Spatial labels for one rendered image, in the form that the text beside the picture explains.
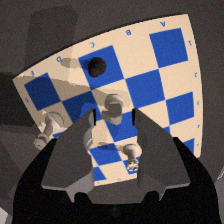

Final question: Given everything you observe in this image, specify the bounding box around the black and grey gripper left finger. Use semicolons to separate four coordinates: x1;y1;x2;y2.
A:
11;108;96;224

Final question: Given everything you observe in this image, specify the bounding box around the blue and cream chessboard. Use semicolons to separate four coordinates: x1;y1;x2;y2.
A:
12;14;203;186

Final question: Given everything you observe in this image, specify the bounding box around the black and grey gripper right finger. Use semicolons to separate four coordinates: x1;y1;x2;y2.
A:
132;108;222;224

